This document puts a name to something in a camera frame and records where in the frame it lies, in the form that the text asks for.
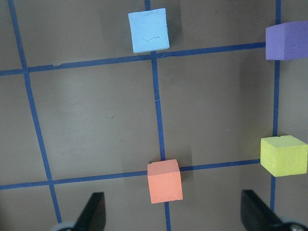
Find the yellow foam block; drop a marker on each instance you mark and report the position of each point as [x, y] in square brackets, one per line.
[284, 155]

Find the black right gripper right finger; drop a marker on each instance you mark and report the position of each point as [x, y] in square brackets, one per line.
[257, 216]

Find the light blue foam block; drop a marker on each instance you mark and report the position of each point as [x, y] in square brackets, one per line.
[149, 30]

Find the orange foam block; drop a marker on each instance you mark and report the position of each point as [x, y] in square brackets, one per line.
[164, 181]

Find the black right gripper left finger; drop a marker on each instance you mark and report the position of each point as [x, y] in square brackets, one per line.
[93, 216]

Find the purple foam block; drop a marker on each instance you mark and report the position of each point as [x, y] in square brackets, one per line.
[287, 41]

